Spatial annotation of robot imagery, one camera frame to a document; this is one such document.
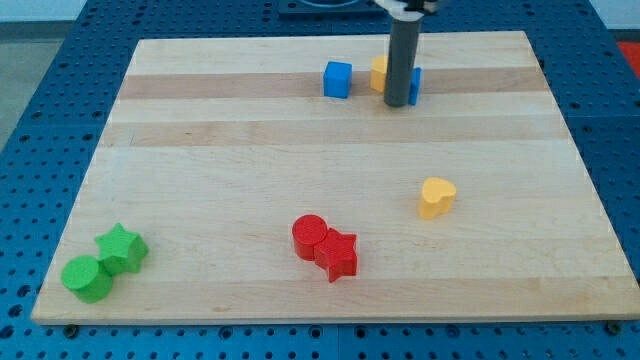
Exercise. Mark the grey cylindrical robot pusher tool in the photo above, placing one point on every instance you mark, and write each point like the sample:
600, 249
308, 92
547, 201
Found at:
403, 41

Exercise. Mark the light wooden board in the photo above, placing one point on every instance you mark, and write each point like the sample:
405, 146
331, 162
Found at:
215, 147

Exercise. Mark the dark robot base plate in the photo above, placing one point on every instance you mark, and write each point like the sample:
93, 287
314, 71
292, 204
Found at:
331, 8

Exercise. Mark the red star block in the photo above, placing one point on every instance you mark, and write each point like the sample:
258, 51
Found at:
336, 255

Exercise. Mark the yellow hexagon block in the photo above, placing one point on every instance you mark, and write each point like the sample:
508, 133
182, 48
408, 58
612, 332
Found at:
378, 73

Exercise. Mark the yellow heart block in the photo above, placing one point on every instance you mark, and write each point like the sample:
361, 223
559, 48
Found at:
436, 197

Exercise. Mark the blue cube block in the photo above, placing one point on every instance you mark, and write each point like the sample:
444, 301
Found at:
337, 80

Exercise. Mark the red cylinder block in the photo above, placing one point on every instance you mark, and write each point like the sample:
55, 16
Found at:
308, 231

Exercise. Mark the green star block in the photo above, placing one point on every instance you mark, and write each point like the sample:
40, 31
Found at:
121, 251

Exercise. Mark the green cylinder block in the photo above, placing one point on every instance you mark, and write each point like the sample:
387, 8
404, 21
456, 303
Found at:
86, 278

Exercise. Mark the blue block behind tool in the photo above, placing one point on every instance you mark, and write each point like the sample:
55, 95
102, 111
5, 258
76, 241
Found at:
415, 86

